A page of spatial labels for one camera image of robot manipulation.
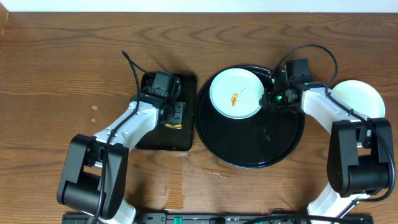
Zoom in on light blue plate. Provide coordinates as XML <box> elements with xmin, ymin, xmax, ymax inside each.
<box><xmin>210</xmin><ymin>68</ymin><xmax>264</xmax><ymax>119</ymax></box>
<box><xmin>332</xmin><ymin>80</ymin><xmax>386</xmax><ymax>118</ymax></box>

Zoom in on green and yellow sponge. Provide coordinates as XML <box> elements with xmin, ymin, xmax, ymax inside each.
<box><xmin>165</xmin><ymin>123</ymin><xmax>182</xmax><ymax>129</ymax></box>

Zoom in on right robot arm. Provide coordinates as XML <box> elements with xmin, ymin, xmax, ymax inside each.
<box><xmin>259</xmin><ymin>70</ymin><xmax>396</xmax><ymax>223</ymax></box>

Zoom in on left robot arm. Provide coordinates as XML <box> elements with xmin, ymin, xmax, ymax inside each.
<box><xmin>57</xmin><ymin>94</ymin><xmax>185</xmax><ymax>223</ymax></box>

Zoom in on black rectangular tray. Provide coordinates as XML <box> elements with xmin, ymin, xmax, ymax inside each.
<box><xmin>136</xmin><ymin>72</ymin><xmax>197</xmax><ymax>151</ymax></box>

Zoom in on black round tray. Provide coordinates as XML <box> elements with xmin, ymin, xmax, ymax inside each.
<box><xmin>193</xmin><ymin>72</ymin><xmax>305</xmax><ymax>169</ymax></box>

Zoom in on right black cable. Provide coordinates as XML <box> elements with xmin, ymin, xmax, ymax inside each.
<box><xmin>270</xmin><ymin>44</ymin><xmax>396</xmax><ymax>203</ymax></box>

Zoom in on black cable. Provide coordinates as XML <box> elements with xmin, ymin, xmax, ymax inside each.
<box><xmin>270</xmin><ymin>44</ymin><xmax>396</xmax><ymax>203</ymax></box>
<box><xmin>90</xmin><ymin>49</ymin><xmax>156</xmax><ymax>224</ymax></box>

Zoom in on left black cable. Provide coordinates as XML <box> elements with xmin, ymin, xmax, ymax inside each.
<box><xmin>90</xmin><ymin>49</ymin><xmax>156</xmax><ymax>224</ymax></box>

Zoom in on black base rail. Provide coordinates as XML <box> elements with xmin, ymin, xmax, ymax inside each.
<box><xmin>62</xmin><ymin>213</ymin><xmax>374</xmax><ymax>224</ymax></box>

